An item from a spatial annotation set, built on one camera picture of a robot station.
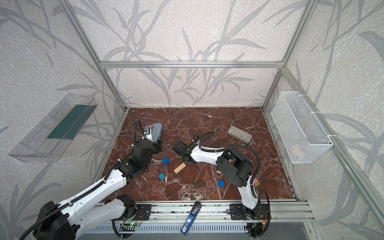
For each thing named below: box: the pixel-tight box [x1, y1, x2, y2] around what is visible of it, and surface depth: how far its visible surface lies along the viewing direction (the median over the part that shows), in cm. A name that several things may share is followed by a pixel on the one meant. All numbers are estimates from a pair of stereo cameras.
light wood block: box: [173, 162, 187, 175], surface depth 90 cm
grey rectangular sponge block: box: [227, 125, 253, 144], surface depth 104 cm
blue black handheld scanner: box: [180, 201, 202, 236], surface depth 70 cm
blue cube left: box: [163, 157, 170, 166], surface depth 92 cm
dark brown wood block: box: [194, 180, 205, 189], surface depth 84 cm
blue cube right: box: [218, 180, 225, 188], surface depth 83 cm
